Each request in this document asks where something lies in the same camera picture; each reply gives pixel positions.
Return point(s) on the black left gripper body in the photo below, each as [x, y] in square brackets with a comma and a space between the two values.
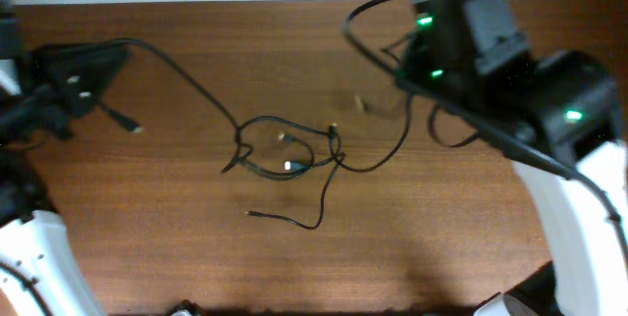
[59, 97]

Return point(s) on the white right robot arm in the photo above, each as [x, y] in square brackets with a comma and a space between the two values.
[558, 121]

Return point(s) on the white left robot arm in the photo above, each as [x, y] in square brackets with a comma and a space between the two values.
[39, 272]

